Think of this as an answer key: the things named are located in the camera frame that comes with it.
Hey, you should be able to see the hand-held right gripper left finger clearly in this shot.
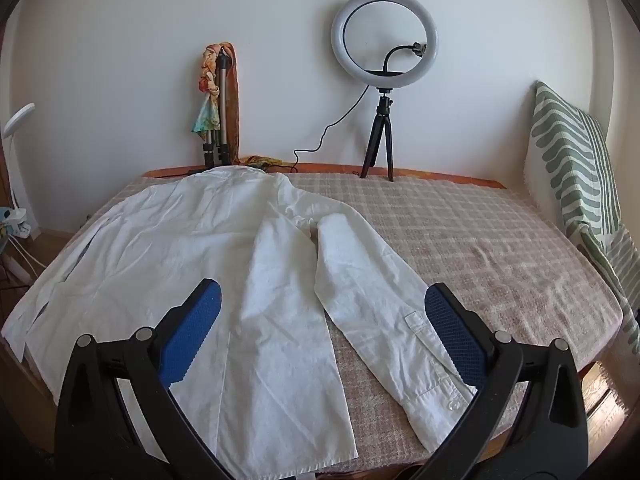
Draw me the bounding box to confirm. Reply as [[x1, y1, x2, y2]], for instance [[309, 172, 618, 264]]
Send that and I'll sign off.
[[54, 278, 236, 480]]

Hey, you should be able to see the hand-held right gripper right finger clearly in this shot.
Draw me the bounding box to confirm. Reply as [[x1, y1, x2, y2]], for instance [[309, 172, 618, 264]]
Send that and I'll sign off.
[[420, 282, 590, 480]]

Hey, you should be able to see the white long-sleeved shirt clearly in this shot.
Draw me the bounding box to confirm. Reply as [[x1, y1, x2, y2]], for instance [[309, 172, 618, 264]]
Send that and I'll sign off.
[[0, 166, 478, 473]]

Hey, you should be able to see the pink plaid blanket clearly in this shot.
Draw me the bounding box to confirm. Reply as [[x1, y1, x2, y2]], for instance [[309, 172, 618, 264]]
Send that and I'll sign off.
[[30, 170, 626, 476]]

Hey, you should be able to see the yellow patterned cloth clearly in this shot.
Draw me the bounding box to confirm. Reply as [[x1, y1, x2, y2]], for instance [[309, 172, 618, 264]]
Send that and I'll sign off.
[[244, 155, 285, 170]]

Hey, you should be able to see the green patterned pillow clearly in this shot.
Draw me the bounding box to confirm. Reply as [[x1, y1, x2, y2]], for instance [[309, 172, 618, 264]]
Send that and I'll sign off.
[[522, 80, 640, 356]]

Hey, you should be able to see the silver folded tripod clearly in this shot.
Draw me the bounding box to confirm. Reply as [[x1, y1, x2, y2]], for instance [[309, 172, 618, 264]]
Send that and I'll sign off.
[[202, 52, 233, 168]]

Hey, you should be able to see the orange scarf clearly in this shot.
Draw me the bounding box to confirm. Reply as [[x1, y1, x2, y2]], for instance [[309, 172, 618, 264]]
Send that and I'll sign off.
[[219, 41, 244, 161]]

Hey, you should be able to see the small black tripod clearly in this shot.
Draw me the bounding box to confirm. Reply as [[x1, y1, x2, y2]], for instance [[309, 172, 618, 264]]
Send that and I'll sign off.
[[360, 87, 396, 182]]

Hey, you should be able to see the white clip desk lamp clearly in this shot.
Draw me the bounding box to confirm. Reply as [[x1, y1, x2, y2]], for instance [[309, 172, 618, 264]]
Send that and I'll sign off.
[[0, 102, 37, 241]]

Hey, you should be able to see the black gooseneck phone holder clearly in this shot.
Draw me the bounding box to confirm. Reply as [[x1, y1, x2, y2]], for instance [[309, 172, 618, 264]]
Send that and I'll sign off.
[[382, 41, 427, 75]]

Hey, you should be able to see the wooden bed frame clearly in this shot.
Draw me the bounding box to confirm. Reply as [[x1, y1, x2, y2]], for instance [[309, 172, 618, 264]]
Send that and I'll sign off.
[[140, 162, 507, 191]]

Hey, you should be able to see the white cable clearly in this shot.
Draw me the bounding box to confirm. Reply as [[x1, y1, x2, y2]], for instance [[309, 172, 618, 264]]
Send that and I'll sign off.
[[7, 237, 38, 286]]

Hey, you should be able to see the black ring light cable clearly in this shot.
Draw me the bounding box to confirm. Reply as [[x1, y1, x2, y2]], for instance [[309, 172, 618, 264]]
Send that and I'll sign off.
[[292, 85, 373, 172]]

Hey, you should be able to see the white ring light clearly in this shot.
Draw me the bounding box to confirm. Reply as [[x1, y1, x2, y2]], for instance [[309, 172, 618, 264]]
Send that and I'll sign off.
[[330, 0, 440, 93]]

